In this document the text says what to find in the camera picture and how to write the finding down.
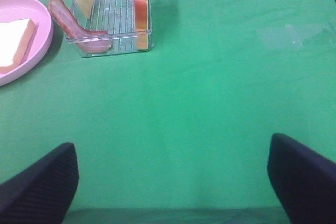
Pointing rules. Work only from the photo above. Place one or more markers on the right clear plastic container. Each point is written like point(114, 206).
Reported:
point(120, 18)

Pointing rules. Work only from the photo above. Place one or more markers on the bacon strip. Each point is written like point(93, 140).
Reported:
point(66, 20)

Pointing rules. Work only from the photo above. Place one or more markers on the pink round plate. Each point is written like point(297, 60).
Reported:
point(39, 44)

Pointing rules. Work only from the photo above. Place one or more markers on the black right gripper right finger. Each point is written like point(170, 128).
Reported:
point(303, 180)

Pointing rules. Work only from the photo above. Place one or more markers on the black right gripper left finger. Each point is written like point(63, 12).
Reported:
point(43, 192)

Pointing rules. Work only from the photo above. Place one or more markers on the bread slice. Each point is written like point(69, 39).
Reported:
point(141, 15)
point(15, 37)

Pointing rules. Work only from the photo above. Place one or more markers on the green tablecloth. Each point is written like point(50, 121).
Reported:
point(187, 124)

